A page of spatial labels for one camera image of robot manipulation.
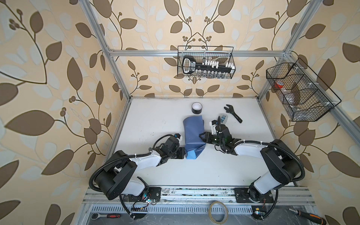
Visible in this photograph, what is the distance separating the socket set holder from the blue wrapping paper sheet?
0.33m

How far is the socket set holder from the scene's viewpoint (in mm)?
834

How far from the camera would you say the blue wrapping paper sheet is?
2.92ft

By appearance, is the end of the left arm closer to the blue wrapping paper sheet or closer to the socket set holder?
the blue wrapping paper sheet
